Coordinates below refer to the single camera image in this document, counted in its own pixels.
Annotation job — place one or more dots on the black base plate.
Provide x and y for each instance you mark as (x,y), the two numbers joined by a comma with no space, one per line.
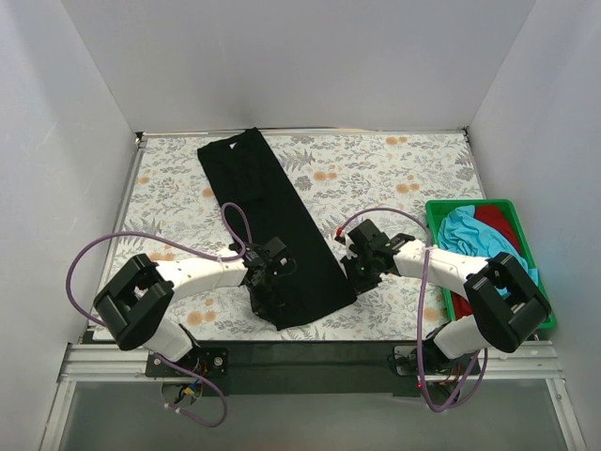
(404,361)
(209,362)

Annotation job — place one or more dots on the aluminium frame rail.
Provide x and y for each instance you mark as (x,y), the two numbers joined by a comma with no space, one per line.
(534,360)

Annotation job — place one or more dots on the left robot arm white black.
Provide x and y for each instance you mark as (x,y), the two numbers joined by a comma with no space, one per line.
(133,304)

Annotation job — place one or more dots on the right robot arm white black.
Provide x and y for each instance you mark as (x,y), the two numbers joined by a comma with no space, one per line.
(507,306)

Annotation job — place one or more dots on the red t shirt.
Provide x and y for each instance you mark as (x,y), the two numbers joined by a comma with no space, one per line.
(497,221)

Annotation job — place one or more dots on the cyan t shirt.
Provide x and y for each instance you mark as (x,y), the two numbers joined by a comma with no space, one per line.
(469,230)

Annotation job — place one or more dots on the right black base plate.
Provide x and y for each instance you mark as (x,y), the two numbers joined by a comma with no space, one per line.
(404,361)

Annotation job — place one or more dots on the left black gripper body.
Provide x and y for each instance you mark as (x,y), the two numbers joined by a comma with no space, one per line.
(262,298)

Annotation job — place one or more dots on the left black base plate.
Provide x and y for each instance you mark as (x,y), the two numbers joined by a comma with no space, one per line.
(209,362)

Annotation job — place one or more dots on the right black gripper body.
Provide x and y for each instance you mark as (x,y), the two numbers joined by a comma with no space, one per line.
(356,275)

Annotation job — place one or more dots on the black t shirt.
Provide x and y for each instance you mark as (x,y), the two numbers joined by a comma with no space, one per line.
(243,169)

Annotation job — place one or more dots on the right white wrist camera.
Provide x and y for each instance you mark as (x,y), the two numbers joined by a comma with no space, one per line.
(350,248)

